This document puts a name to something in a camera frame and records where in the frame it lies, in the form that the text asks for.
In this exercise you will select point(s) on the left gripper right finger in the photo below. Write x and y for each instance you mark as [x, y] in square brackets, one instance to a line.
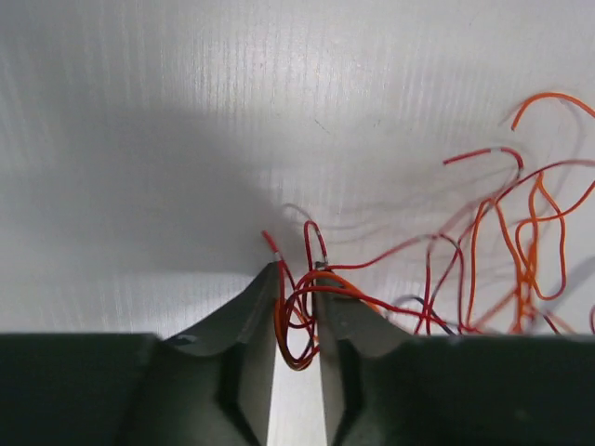
[383, 386]

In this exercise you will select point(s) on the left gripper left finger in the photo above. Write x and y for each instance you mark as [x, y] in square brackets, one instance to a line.
[210, 384]

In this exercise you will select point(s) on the red orange cable ball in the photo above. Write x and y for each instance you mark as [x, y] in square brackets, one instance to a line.
[522, 206]

